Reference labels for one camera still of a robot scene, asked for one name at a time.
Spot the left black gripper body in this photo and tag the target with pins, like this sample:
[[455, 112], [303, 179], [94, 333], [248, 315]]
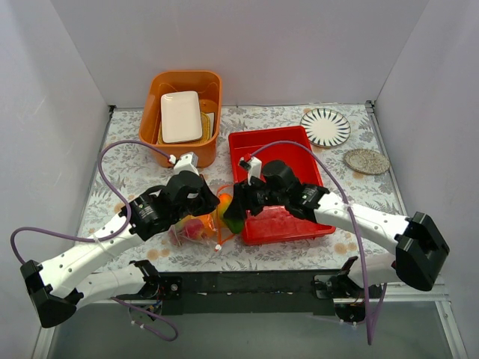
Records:
[[204, 195]]

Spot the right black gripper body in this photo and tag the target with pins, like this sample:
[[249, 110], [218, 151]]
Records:
[[242, 200]]

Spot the red apple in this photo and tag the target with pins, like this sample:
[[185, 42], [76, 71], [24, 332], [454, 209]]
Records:
[[193, 229]]

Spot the clear zip top bag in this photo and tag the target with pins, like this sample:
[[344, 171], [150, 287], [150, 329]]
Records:
[[216, 242]]

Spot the red green mango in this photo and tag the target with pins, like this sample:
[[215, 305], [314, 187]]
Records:
[[228, 214]]

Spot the orange tangerine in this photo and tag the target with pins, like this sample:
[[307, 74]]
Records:
[[209, 225]]

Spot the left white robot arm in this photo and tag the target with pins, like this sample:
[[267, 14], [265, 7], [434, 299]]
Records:
[[60, 286]]

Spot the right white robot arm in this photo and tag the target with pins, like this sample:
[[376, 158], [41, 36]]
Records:
[[415, 249]]

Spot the red plastic tray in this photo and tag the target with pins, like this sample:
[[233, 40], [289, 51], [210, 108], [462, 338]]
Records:
[[290, 145]]

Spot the white rectangular plate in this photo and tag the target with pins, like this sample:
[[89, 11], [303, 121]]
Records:
[[180, 116]]

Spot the yellow woven basket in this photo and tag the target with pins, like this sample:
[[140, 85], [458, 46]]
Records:
[[206, 133]]

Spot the striped round plate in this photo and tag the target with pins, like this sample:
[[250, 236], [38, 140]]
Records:
[[325, 127]]

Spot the orange plastic bin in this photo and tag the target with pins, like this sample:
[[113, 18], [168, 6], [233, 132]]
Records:
[[208, 85]]

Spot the speckled small round plate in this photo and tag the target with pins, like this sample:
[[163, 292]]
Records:
[[366, 161]]

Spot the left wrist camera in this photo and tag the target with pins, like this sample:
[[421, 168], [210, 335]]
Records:
[[186, 162]]

